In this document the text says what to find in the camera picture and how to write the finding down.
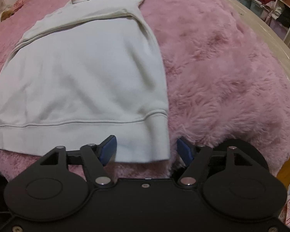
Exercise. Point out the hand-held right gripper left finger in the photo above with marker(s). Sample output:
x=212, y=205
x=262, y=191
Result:
x=108, y=149

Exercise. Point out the pink fluffy blanket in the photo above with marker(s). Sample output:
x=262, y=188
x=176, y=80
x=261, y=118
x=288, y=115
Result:
x=220, y=77

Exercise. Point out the white sweatshirt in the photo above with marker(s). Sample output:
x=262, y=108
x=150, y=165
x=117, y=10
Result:
x=87, y=77

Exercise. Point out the brown plush toy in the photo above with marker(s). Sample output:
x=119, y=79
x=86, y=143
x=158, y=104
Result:
x=6, y=15

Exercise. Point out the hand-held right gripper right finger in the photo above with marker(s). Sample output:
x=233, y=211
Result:
x=185, y=149

